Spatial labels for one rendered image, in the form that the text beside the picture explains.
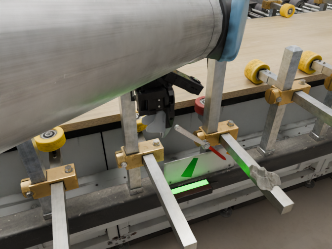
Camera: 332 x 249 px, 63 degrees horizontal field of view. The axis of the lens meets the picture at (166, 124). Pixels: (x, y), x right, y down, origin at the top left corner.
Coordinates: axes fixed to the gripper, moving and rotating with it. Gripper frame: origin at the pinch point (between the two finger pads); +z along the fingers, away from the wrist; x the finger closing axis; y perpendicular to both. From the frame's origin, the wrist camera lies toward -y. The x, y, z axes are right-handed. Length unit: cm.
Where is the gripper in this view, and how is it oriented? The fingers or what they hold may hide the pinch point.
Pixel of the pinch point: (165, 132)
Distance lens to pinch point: 67.3
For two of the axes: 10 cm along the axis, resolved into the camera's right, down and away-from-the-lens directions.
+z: 0.0, 8.1, 5.8
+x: 3.5, 5.4, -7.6
